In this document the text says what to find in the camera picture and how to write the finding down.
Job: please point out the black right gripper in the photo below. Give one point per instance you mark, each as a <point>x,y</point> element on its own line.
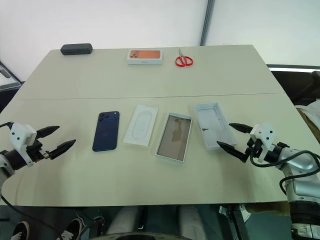
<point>253,148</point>

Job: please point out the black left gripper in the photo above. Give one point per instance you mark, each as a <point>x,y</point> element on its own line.
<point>36,151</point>

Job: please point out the dark blue smartphone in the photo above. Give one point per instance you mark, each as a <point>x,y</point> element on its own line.
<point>173,138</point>
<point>106,132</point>

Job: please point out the white moulded insert tray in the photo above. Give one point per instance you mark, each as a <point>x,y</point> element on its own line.
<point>141,125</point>

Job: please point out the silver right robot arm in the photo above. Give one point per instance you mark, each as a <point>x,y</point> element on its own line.
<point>300,162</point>

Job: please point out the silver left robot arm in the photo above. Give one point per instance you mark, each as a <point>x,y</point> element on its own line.
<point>10,160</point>

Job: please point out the phone box with orange print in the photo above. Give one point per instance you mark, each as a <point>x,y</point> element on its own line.
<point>145,57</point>

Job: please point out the dark blue smartphone in tray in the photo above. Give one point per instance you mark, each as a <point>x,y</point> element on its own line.
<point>173,138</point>

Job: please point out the white crumpled cloth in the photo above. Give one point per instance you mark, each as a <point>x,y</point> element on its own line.
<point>311,112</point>

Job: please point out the black side furniture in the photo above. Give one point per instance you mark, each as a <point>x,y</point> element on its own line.
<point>292,82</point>

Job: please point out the black and white sneaker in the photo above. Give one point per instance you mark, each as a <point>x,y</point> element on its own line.
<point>72,228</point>
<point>21,231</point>

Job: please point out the dark grey oblong case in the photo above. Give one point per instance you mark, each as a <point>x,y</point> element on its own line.
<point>76,48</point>

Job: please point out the light grey rounded leg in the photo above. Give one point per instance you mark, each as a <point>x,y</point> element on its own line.
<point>126,220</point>
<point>191,221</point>

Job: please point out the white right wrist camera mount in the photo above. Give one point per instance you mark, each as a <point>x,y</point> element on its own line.
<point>265,130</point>

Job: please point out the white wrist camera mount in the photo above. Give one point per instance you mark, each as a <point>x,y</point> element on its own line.
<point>265,130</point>
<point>21,135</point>

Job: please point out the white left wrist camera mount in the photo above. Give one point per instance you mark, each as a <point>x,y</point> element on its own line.
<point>21,135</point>

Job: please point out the glass metal frame rack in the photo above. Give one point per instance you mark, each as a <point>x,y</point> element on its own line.
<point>7,80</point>

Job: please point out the metal table leg bracket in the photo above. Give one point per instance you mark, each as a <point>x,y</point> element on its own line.
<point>235,217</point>

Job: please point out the grey vertical post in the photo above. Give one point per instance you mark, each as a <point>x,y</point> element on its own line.
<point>207,22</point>

